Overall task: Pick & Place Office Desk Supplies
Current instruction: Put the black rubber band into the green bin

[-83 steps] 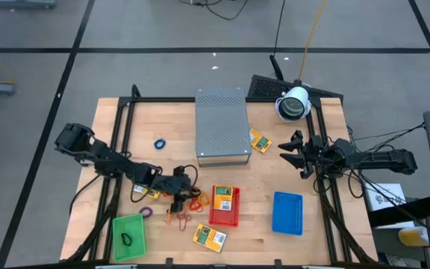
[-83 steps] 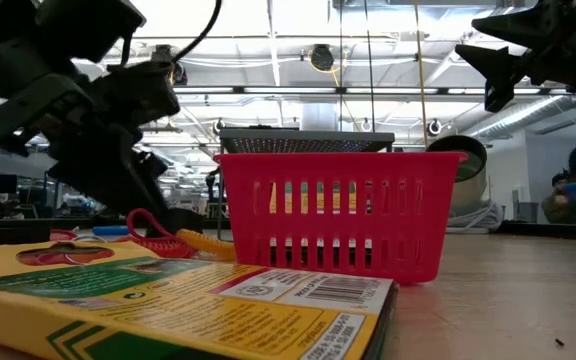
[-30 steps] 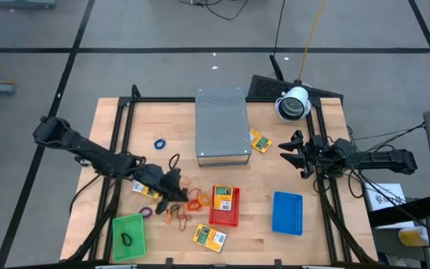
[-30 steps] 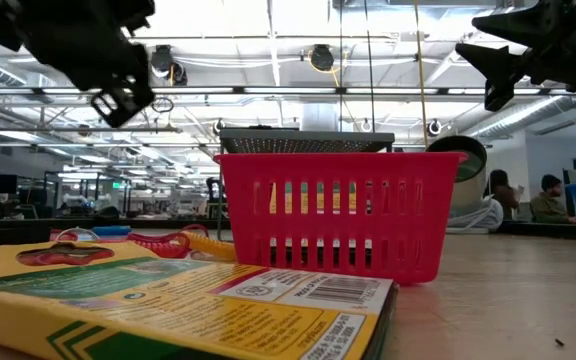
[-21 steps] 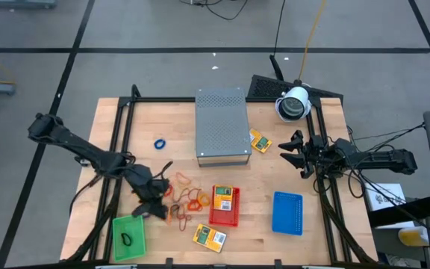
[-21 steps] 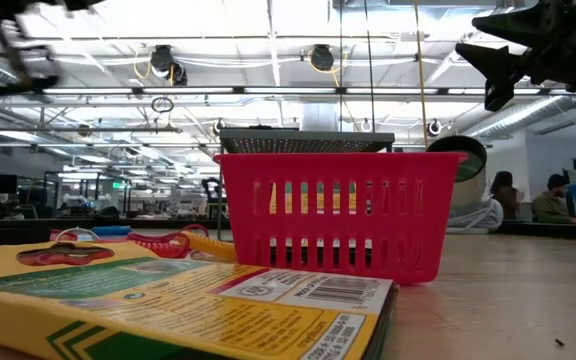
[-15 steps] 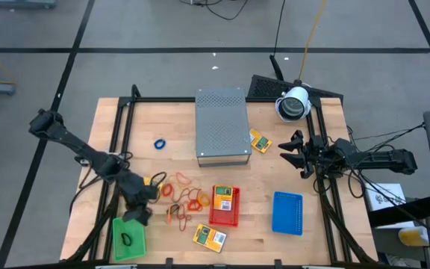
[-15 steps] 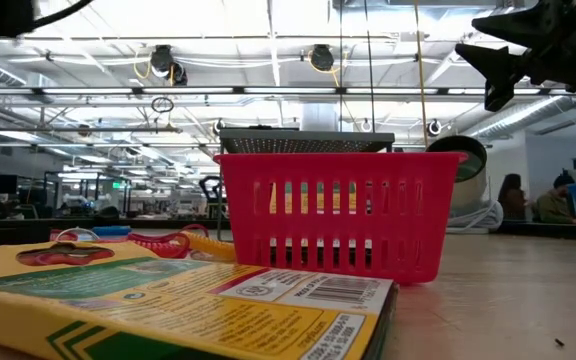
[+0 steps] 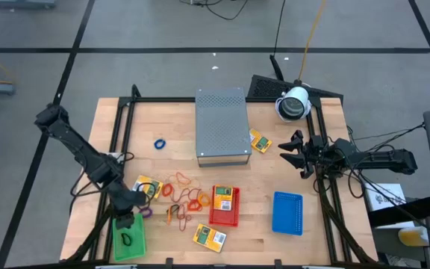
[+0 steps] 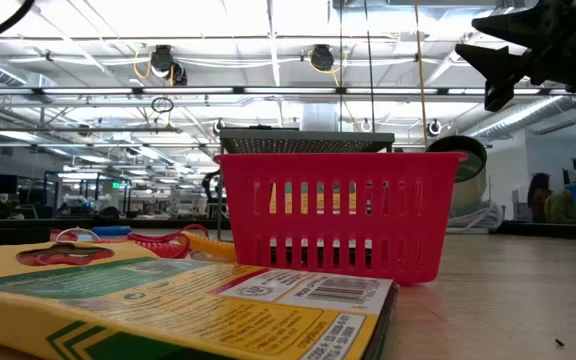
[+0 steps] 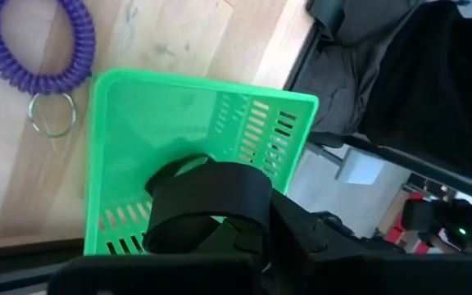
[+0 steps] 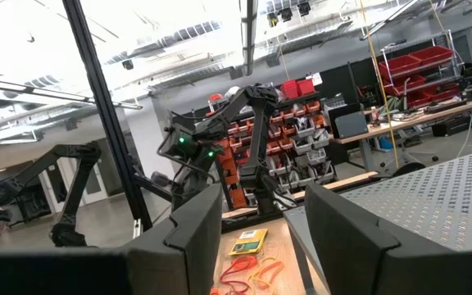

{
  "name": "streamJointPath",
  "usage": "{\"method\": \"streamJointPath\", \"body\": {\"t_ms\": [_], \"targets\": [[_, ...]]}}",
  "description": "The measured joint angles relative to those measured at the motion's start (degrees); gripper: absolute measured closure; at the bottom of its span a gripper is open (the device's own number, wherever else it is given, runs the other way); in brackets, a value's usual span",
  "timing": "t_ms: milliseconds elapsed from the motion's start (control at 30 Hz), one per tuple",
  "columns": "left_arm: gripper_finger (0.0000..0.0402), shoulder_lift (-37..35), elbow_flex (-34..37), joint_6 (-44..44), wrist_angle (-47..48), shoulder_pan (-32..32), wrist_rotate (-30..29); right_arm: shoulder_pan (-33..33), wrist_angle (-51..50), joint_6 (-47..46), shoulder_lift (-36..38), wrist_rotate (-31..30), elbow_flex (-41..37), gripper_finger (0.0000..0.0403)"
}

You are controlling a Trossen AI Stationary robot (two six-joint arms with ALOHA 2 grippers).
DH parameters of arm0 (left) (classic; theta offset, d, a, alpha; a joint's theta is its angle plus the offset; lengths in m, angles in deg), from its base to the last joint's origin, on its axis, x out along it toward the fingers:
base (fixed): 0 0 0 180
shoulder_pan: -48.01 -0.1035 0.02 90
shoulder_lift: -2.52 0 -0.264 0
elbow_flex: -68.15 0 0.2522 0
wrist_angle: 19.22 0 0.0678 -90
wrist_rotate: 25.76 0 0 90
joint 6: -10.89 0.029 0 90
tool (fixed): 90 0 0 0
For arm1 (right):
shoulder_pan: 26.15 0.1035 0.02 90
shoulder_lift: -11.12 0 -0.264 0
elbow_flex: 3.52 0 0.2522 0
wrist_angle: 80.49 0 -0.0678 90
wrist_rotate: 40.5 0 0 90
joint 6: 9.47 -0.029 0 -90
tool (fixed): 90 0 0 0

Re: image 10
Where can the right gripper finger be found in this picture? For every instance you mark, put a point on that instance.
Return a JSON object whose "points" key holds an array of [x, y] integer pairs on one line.
{"points": [[500, 65], [523, 25]]}

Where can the red plastic basket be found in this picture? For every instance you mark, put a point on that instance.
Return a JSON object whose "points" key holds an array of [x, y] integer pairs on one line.
{"points": [[418, 220]]}

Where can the silver ventilation duct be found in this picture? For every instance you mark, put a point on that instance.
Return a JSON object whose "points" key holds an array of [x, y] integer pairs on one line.
{"points": [[518, 120]]}

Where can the red rubber band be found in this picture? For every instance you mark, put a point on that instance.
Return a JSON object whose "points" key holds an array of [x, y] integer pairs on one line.
{"points": [[43, 257]]}

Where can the grey perforated metal shelf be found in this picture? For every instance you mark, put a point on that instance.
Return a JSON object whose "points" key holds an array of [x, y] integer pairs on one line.
{"points": [[308, 142]]}

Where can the long ceiling light bar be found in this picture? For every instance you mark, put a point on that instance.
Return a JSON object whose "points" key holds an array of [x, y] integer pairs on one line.
{"points": [[288, 90]]}

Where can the person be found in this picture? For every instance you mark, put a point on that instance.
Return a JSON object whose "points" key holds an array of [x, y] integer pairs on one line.
{"points": [[563, 207], [538, 200]]}

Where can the tiny black speck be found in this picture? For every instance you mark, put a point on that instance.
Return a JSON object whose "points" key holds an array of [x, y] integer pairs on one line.
{"points": [[559, 342]]}

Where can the yellow crayon box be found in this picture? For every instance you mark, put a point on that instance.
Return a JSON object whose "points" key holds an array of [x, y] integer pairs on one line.
{"points": [[304, 199], [168, 310]]}

